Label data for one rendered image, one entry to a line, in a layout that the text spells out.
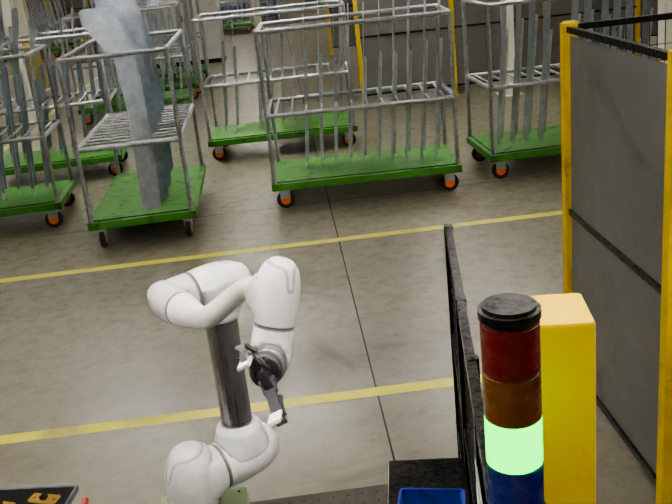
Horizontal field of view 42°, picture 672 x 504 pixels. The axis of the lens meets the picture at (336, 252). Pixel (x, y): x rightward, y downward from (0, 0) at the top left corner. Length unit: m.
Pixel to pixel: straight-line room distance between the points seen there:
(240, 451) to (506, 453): 1.89
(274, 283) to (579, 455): 1.04
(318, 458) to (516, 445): 3.56
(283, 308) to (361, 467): 2.47
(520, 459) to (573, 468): 0.20
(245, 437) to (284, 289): 0.89
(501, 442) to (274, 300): 1.11
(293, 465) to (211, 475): 1.74
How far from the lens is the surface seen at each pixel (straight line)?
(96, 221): 8.32
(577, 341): 1.15
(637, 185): 3.79
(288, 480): 4.45
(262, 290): 2.09
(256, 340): 2.11
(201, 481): 2.83
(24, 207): 9.34
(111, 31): 8.26
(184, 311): 2.46
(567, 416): 1.20
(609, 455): 4.54
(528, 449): 1.06
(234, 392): 2.80
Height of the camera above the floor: 2.48
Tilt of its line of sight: 20 degrees down
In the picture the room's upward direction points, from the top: 6 degrees counter-clockwise
